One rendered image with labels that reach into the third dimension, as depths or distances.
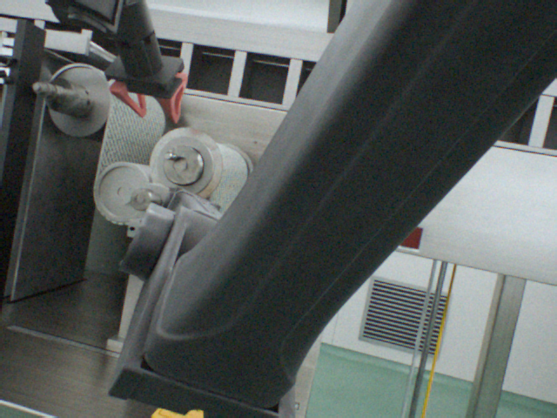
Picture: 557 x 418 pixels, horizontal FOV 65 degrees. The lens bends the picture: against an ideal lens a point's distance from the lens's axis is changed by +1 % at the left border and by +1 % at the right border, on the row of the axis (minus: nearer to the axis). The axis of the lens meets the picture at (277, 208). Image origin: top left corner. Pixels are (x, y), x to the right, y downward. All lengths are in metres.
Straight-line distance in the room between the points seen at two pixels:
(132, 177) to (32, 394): 0.41
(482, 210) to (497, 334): 0.39
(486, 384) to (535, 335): 2.42
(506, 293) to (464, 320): 2.31
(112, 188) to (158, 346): 0.76
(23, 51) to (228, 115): 0.51
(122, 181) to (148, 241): 0.66
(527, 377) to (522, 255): 2.76
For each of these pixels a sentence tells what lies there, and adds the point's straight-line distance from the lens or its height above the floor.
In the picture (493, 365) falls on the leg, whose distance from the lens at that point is 1.41.
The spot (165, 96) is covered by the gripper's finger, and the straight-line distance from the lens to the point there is 0.67.
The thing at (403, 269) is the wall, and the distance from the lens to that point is 3.51.
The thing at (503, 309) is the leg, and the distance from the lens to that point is 1.38.
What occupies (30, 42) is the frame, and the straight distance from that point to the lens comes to 0.91.
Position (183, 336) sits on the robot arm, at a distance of 0.17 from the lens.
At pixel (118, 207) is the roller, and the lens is 0.92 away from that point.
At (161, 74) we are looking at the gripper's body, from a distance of 0.68.
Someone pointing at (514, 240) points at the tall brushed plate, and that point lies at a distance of 1.19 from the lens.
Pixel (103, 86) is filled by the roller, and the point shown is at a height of 1.37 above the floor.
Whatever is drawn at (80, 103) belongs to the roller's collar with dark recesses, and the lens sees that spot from 0.93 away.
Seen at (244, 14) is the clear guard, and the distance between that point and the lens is 1.27.
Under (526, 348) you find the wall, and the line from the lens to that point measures 3.84.
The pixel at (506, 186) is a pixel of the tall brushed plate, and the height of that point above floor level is 1.35.
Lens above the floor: 1.26
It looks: 4 degrees down
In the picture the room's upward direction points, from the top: 11 degrees clockwise
